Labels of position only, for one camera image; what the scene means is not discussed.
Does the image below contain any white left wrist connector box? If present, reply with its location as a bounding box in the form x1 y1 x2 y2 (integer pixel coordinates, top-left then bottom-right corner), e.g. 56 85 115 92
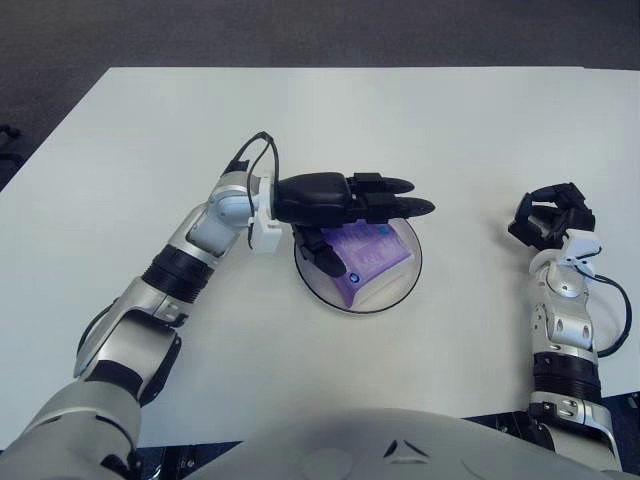
248 172 284 256

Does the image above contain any purple tissue paper pack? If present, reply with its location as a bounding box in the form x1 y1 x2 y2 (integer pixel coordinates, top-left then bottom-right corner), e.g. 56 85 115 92
319 222 414 307

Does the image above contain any black metal support bracket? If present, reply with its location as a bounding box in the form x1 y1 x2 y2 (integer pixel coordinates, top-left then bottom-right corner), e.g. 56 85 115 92
479 413 539 445

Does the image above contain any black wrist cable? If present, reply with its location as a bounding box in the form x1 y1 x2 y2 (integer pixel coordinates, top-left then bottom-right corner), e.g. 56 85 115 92
574 264 632 359
227 131 280 251

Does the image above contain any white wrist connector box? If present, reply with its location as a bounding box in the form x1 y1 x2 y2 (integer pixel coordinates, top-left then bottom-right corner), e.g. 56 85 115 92
248 172 284 256
559 230 604 266

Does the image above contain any thin black left elbow cable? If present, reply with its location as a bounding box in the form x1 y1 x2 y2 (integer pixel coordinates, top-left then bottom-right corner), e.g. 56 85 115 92
76 302 119 364

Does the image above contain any white plate with black rim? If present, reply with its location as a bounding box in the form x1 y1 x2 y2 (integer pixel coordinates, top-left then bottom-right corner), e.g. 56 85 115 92
293 214 424 315

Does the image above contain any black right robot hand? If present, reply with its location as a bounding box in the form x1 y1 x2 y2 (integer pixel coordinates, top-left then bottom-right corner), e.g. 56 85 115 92
507 182 596 251

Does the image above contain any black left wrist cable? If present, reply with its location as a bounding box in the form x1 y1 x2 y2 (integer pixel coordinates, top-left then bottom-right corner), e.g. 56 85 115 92
227 131 280 251

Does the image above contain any white right wrist connector box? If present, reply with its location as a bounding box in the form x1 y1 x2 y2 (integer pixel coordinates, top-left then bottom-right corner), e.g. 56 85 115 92
559 230 604 266

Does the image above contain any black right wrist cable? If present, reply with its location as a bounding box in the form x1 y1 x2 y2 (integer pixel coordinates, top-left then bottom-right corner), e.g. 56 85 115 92
574 264 632 359

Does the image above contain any grey robot torso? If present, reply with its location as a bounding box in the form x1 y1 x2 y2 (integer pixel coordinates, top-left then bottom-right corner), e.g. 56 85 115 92
184 407 640 480

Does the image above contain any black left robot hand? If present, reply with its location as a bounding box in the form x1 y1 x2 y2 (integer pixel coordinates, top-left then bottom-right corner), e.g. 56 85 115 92
272 171 437 277

